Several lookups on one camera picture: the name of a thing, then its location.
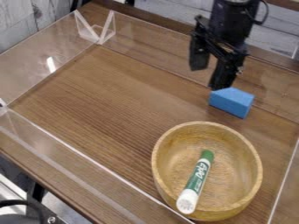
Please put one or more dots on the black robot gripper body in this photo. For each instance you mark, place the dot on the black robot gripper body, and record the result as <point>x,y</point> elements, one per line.
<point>231,20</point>

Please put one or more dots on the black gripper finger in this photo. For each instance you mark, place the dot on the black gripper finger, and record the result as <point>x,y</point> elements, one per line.
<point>226,73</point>
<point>199,54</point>

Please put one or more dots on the blue foam block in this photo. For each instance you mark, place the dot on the blue foam block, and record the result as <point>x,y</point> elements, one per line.
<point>233,100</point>

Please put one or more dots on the brown wooden bowl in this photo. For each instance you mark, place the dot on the brown wooden bowl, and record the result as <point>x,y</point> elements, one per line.
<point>235,176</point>

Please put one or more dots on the green Expo marker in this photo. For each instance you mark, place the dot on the green Expo marker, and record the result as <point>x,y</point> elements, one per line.
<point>191,192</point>

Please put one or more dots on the black metal bracket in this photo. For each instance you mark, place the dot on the black metal bracket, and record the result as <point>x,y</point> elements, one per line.
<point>49,216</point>

